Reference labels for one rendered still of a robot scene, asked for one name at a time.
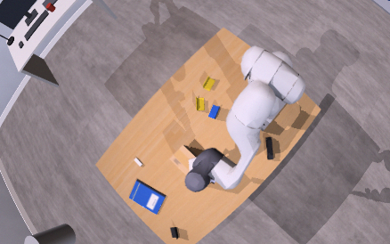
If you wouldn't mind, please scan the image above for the blue rectangular block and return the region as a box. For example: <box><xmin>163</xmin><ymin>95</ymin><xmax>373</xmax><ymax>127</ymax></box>
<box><xmin>208</xmin><ymin>105</ymin><xmax>220</xmax><ymax>119</ymax></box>

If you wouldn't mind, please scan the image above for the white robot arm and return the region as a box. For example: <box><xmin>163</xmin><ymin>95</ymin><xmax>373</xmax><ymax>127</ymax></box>
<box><xmin>184</xmin><ymin>45</ymin><xmax>305</xmax><ymax>192</ymax></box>

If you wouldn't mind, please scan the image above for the blue notebook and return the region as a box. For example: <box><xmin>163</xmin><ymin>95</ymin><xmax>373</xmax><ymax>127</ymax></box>
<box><xmin>129</xmin><ymin>179</ymin><xmax>166</xmax><ymax>214</ymax></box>

